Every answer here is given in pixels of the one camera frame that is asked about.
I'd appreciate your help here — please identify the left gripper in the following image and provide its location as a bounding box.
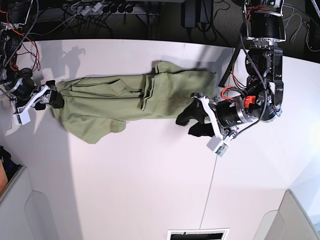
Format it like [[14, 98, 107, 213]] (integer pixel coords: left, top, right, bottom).
[[175, 96, 253, 138]]

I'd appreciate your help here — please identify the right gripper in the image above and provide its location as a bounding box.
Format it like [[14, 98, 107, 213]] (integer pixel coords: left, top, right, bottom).
[[4, 77, 65, 113]]

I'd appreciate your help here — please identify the olive green t-shirt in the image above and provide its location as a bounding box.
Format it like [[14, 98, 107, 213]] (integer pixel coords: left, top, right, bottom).
[[52, 61, 217, 144]]

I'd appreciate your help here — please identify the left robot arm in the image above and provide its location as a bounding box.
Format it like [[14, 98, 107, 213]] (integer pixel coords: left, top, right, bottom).
[[175, 0, 286, 140]]

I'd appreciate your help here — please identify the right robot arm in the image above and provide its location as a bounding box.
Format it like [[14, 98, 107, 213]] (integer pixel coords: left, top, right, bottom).
[[0, 0, 65, 113]]

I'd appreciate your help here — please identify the black box under table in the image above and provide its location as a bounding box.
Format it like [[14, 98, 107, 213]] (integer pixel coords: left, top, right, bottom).
[[181, 0, 213, 28]]

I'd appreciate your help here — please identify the white vent box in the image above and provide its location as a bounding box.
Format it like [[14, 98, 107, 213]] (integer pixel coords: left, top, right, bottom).
[[166, 228, 230, 240]]

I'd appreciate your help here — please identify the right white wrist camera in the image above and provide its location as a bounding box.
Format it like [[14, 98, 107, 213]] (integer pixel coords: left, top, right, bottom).
[[13, 111, 31, 125]]

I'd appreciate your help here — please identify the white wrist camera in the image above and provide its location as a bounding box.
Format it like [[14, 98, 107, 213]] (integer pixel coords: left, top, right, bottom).
[[207, 136, 231, 157], [13, 111, 31, 125]]

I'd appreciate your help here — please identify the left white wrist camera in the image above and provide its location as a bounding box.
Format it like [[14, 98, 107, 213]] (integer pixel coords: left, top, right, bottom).
[[207, 136, 231, 157]]

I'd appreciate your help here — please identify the aluminium table frame post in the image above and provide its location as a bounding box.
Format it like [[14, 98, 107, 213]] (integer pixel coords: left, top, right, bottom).
[[135, 13, 159, 40]]

